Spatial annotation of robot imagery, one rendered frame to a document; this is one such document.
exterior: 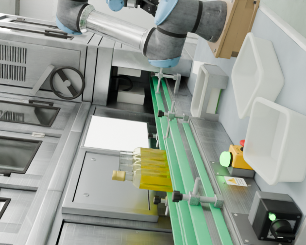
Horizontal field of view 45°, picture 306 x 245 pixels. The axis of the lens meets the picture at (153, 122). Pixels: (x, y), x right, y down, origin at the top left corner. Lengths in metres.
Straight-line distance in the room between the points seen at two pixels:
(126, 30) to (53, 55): 0.98
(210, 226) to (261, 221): 0.12
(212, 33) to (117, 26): 0.36
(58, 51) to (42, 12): 3.30
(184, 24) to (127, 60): 0.98
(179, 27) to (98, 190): 0.67
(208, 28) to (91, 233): 0.81
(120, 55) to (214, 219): 1.53
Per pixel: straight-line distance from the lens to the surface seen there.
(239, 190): 1.05
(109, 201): 1.39
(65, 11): 1.53
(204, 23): 1.36
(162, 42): 1.37
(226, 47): 1.37
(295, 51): 1.02
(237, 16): 1.34
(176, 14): 1.34
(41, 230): 1.25
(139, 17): 5.01
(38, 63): 2.38
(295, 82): 0.99
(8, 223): 1.34
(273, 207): 0.86
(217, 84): 1.52
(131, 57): 2.28
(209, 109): 1.55
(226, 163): 1.10
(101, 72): 2.31
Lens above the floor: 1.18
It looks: 6 degrees down
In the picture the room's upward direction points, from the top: 83 degrees counter-clockwise
